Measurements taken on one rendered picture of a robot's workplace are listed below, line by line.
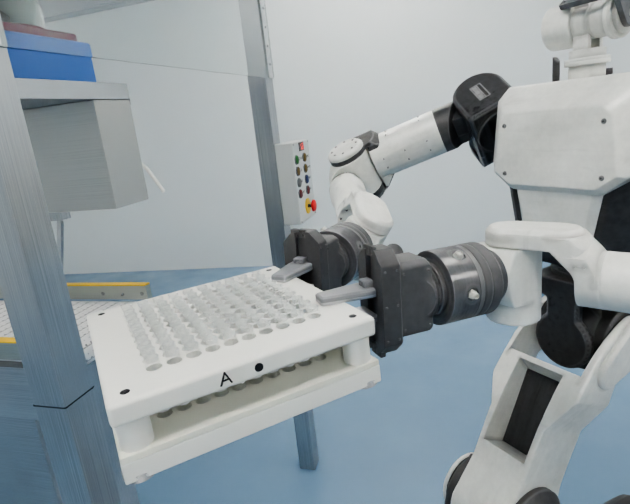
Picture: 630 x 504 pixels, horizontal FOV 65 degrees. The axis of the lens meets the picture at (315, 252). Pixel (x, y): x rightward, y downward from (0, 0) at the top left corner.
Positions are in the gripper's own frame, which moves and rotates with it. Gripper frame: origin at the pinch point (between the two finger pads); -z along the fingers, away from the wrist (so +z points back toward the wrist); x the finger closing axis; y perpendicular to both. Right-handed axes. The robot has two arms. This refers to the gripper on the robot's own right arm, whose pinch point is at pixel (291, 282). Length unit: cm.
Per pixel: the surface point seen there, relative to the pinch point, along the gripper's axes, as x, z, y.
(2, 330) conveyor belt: 15, -3, 66
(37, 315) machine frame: 3.4, -13.9, 33.5
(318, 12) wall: -105, 323, 160
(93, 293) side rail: 13, 14, 61
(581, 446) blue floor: 103, 131, -36
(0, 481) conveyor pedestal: 45, -10, 67
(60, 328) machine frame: 6.5, -11.0, 33.5
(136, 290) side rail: 12, 17, 50
